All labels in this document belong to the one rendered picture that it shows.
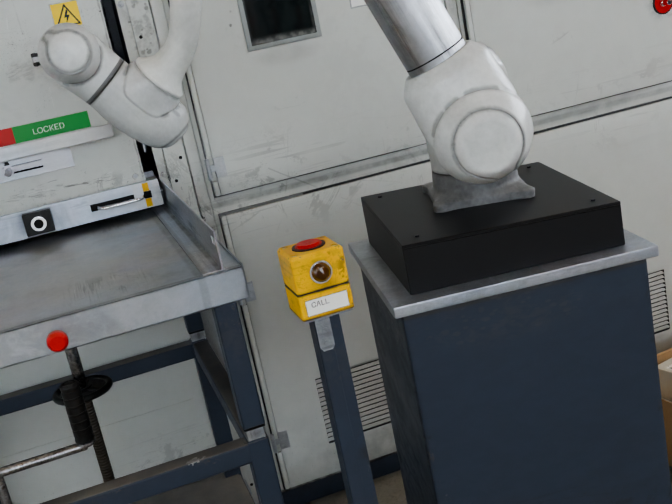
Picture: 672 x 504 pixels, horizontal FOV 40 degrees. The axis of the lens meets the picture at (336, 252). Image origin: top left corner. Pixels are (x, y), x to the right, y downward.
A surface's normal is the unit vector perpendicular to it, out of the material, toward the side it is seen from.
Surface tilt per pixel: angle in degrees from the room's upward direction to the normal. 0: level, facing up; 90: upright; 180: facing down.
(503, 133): 100
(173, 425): 90
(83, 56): 92
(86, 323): 90
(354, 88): 90
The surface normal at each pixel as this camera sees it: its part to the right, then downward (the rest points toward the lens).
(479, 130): 0.10, 0.42
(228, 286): 0.31, 0.20
